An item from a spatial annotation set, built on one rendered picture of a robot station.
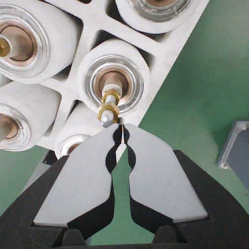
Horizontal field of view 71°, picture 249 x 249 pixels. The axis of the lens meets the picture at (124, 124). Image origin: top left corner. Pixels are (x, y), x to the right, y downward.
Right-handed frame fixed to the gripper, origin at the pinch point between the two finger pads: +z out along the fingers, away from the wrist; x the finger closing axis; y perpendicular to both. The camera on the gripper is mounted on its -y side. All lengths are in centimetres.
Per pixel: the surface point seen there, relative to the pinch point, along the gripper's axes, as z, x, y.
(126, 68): 9.8, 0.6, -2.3
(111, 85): 7.1, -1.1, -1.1
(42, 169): 17.5, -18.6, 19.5
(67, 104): 17.2, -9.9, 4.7
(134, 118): 17.2, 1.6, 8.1
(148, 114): 35.3, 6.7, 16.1
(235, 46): 35.2, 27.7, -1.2
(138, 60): 10.3, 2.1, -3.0
